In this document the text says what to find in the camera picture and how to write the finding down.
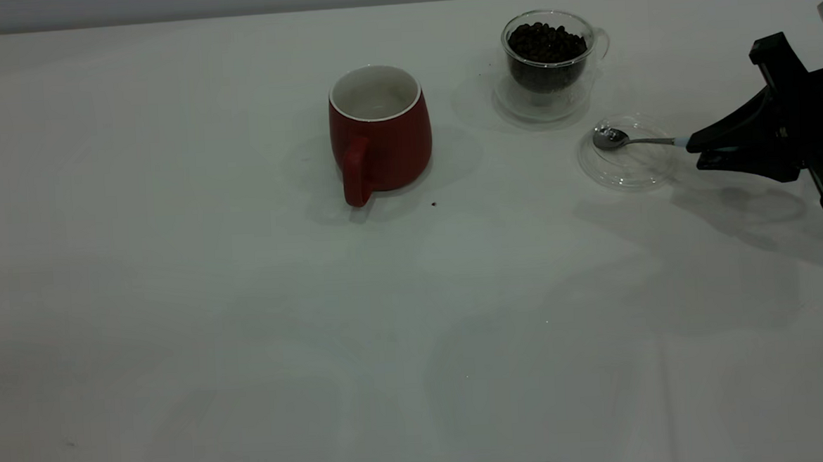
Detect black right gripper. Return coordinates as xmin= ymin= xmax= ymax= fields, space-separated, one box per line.
xmin=680 ymin=30 xmax=823 ymax=219

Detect red ceramic mug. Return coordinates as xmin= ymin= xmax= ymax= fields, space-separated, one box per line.
xmin=326 ymin=62 xmax=437 ymax=210

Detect clear glass saucer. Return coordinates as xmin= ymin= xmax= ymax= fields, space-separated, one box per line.
xmin=492 ymin=65 xmax=594 ymax=126

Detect dark coffee beans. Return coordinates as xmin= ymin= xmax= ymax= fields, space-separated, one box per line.
xmin=506 ymin=19 xmax=590 ymax=94

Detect clear glass cup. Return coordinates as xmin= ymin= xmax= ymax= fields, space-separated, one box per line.
xmin=499 ymin=6 xmax=613 ymax=97

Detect metal spoon pale blue handle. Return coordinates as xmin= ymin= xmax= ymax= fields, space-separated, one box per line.
xmin=592 ymin=122 xmax=691 ymax=154

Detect clear round glass lid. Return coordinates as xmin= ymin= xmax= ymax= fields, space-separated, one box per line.
xmin=575 ymin=111 xmax=682 ymax=195

